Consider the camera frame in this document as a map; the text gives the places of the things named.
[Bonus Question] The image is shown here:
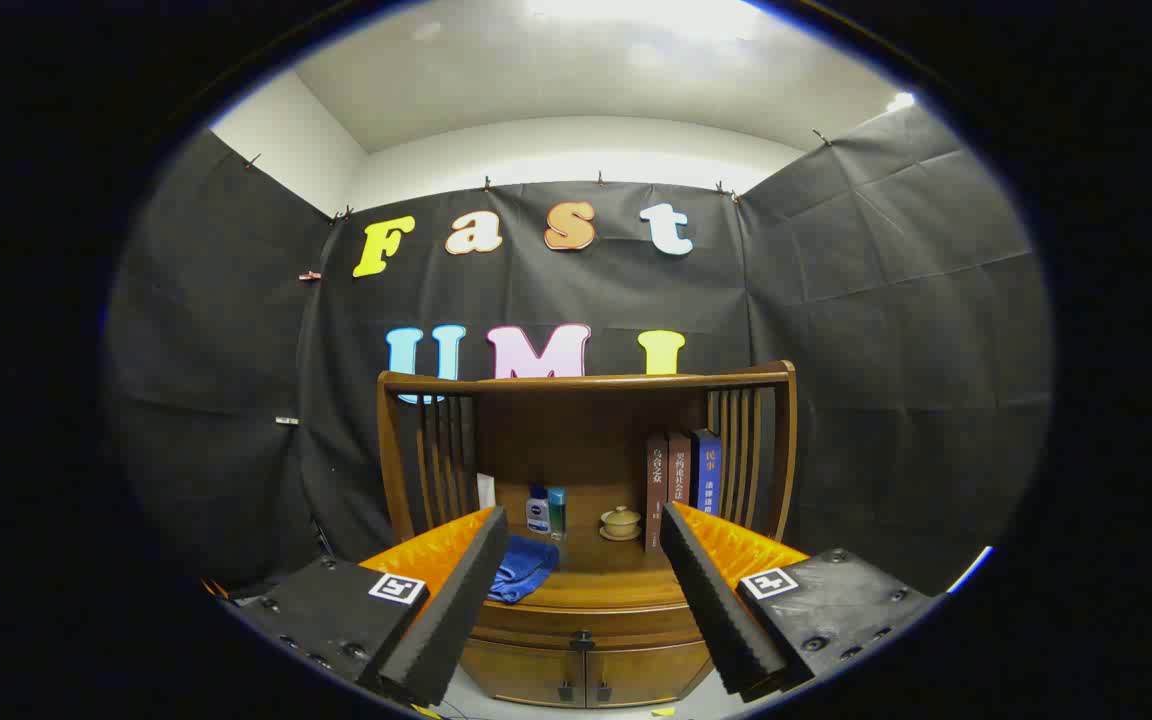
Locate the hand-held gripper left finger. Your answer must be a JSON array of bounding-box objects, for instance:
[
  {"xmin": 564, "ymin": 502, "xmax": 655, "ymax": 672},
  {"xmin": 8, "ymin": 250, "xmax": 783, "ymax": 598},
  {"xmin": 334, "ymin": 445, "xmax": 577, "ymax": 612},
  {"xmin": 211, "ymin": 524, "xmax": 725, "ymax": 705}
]
[{"xmin": 236, "ymin": 505, "xmax": 510, "ymax": 709}]

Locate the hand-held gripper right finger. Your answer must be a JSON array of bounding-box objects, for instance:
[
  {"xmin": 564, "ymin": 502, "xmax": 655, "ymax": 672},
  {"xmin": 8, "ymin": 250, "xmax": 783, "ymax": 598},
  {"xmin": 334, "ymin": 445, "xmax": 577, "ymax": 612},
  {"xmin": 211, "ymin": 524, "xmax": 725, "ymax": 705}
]
[{"xmin": 659, "ymin": 500, "xmax": 942, "ymax": 701}]

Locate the wooden drawer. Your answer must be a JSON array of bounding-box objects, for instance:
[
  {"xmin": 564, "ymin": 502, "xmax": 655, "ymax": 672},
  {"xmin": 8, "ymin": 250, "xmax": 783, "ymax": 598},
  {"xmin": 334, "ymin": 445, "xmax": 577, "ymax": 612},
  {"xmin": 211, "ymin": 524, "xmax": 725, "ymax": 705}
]
[{"xmin": 469, "ymin": 598, "xmax": 709, "ymax": 653}]

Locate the wooden cabinet door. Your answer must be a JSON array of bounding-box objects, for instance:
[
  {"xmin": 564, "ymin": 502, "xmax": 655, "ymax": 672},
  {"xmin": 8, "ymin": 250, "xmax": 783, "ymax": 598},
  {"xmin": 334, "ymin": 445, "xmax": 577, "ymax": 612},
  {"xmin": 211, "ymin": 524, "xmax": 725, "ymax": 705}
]
[
  {"xmin": 459, "ymin": 640, "xmax": 587, "ymax": 708},
  {"xmin": 586, "ymin": 640, "xmax": 715, "ymax": 708}
]

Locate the wooden countertop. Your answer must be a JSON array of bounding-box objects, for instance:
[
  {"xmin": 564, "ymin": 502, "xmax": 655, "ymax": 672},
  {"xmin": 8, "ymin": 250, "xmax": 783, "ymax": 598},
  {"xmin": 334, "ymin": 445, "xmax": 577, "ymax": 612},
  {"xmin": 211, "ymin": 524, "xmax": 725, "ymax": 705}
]
[{"xmin": 481, "ymin": 518, "xmax": 699, "ymax": 611}]

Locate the wooden cabinet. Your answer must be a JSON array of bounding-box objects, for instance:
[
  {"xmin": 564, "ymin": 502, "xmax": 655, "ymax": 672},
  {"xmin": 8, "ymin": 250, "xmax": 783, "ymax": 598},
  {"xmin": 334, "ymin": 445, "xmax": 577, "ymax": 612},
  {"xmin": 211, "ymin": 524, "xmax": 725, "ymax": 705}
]
[{"xmin": 377, "ymin": 361, "xmax": 798, "ymax": 709}]

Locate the blue towel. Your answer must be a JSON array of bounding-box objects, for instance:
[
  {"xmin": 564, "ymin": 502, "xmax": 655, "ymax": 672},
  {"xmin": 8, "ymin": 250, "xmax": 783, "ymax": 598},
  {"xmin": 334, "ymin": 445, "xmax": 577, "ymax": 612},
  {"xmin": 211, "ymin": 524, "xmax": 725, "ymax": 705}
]
[{"xmin": 488, "ymin": 535, "xmax": 560, "ymax": 604}]

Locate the dark brown book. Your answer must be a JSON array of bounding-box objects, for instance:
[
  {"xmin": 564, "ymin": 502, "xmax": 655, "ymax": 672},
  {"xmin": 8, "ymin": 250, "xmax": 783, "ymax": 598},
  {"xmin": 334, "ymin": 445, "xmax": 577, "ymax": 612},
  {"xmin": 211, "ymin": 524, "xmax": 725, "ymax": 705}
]
[{"xmin": 645, "ymin": 435, "xmax": 670, "ymax": 554}]

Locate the blue book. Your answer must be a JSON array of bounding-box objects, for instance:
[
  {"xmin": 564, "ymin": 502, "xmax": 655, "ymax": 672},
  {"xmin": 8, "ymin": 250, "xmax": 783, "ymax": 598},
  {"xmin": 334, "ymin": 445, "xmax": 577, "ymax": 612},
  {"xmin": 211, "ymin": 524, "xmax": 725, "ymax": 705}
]
[{"xmin": 690, "ymin": 429, "xmax": 723, "ymax": 517}]

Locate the reddish brown book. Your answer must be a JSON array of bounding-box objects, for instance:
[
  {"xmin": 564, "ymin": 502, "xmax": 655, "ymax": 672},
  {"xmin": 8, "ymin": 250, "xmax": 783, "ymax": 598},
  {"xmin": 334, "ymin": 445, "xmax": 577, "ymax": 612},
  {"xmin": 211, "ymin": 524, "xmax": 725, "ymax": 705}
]
[{"xmin": 667, "ymin": 432, "xmax": 693, "ymax": 507}]

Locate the black backdrop cloth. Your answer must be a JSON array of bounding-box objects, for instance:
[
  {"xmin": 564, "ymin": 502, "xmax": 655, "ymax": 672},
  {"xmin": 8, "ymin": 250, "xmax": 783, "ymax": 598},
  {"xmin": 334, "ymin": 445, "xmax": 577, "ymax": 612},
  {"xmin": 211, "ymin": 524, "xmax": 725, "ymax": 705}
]
[{"xmin": 106, "ymin": 100, "xmax": 1052, "ymax": 601}]

